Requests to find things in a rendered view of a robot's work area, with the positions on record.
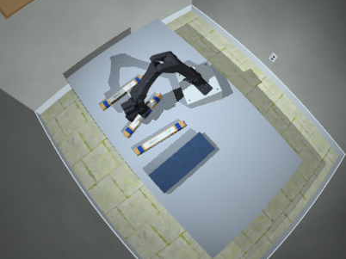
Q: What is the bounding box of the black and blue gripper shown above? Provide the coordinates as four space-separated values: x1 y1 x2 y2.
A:
141 104 152 119

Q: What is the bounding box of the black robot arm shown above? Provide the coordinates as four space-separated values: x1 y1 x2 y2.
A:
121 51 213 122

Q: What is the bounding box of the tan rectangular box with blue bands and white label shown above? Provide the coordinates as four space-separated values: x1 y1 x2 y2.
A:
134 120 185 156

